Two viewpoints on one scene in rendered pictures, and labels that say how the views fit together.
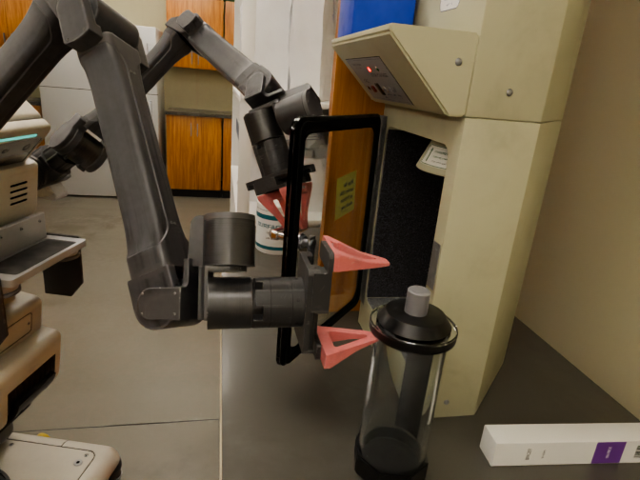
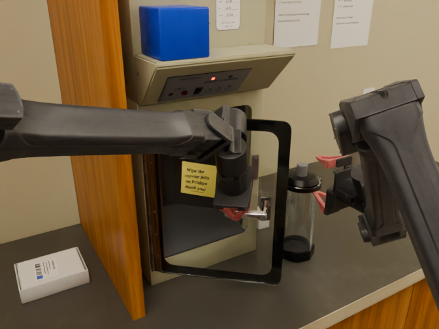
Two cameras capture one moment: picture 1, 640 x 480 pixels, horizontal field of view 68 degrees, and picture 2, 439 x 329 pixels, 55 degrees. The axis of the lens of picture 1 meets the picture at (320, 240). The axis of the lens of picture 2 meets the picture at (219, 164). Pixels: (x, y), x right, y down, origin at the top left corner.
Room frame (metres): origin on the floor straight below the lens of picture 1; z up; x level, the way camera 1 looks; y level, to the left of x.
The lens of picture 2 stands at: (1.03, 0.76, 1.64)
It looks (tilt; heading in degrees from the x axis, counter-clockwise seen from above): 23 degrees down; 252
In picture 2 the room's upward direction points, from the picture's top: straight up
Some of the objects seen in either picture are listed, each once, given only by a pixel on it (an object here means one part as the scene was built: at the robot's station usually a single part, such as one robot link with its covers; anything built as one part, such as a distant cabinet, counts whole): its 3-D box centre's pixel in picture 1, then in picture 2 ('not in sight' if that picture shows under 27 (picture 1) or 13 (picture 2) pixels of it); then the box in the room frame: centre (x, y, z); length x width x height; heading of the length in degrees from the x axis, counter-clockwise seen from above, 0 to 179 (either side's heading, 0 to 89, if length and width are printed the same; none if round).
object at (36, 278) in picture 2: not in sight; (51, 273); (1.17, -0.20, 0.96); 0.16 x 0.12 x 0.04; 12
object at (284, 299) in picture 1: (284, 302); (351, 192); (0.48, 0.03, 1.20); 0.07 x 0.07 x 0.10; 13
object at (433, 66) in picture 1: (387, 71); (217, 76); (0.77, -0.08, 1.46); 0.32 x 0.12 x 0.10; 13
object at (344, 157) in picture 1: (331, 231); (216, 204); (0.79, -0.02, 1.19); 0.30 x 0.01 x 0.40; 152
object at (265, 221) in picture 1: (277, 224); not in sight; (1.36, 0.13, 1.02); 0.13 x 0.13 x 0.15
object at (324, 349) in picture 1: (342, 327); (327, 194); (0.50, -0.04, 1.16); 0.09 x 0.07 x 0.07; 103
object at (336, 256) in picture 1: (348, 272); (330, 168); (0.50, -0.04, 1.23); 0.09 x 0.07 x 0.07; 103
